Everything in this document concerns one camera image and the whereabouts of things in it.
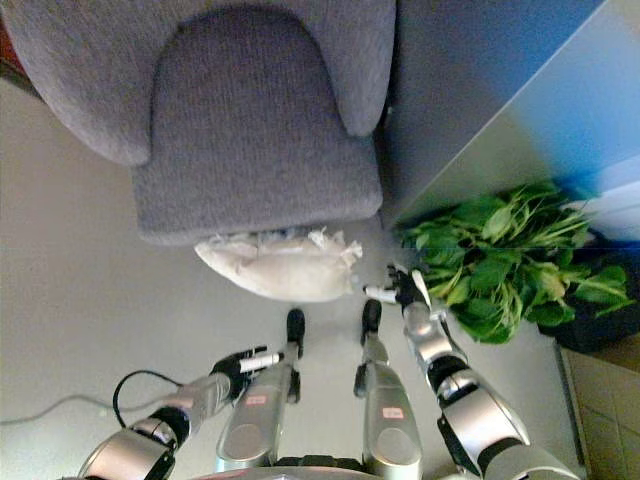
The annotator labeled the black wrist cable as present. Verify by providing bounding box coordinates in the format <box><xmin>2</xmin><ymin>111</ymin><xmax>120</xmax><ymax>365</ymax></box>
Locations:
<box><xmin>111</xmin><ymin>369</ymin><xmax>182</xmax><ymax>430</ymax></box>

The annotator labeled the silver right robot leg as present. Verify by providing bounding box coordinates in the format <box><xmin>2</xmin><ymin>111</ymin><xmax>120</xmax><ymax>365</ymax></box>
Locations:
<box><xmin>353</xmin><ymin>298</ymin><xmax>424</xmax><ymax>480</ymax></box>

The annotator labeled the silver robot leg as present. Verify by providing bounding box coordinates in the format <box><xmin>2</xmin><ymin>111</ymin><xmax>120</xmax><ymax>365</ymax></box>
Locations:
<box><xmin>353</xmin><ymin>298</ymin><xmax>424</xmax><ymax>480</ymax></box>
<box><xmin>214</xmin><ymin>308</ymin><xmax>307</xmax><ymax>474</ymax></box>

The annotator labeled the blue white wall panel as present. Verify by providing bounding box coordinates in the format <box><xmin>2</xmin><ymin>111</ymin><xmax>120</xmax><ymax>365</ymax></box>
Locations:
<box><xmin>387</xmin><ymin>0</ymin><xmax>640</xmax><ymax>236</ymax></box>

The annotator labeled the grey floor cable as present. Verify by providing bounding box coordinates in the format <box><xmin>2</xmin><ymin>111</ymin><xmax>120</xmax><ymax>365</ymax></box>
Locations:
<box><xmin>0</xmin><ymin>393</ymin><xmax>117</xmax><ymax>427</ymax></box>

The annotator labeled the black plant pot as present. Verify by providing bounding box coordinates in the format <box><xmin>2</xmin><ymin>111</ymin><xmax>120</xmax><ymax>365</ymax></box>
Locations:
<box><xmin>537</xmin><ymin>227</ymin><xmax>640</xmax><ymax>355</ymax></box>

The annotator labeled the green leafy plant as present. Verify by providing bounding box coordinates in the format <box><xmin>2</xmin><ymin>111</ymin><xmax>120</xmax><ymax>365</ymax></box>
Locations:
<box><xmin>394</xmin><ymin>180</ymin><xmax>637</xmax><ymax>345</ymax></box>

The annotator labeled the silver left robot leg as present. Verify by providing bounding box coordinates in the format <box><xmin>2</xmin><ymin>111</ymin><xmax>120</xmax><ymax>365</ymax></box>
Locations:
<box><xmin>214</xmin><ymin>308</ymin><xmax>307</xmax><ymax>474</ymax></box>

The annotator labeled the white pillow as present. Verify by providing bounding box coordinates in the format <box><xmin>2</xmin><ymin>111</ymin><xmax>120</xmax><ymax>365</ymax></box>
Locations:
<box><xmin>193</xmin><ymin>225</ymin><xmax>364</xmax><ymax>303</ymax></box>

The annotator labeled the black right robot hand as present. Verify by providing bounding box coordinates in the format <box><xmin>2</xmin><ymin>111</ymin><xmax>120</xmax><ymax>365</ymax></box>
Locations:
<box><xmin>362</xmin><ymin>263</ymin><xmax>430</xmax><ymax>306</ymax></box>

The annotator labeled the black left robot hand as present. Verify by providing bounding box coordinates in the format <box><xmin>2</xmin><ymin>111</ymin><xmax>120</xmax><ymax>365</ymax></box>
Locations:
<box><xmin>210</xmin><ymin>344</ymin><xmax>285</xmax><ymax>393</ymax></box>

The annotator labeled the grey fabric armchair sofa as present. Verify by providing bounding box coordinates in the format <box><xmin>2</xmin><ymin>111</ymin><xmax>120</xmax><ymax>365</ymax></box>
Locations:
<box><xmin>0</xmin><ymin>0</ymin><xmax>399</xmax><ymax>247</ymax></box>

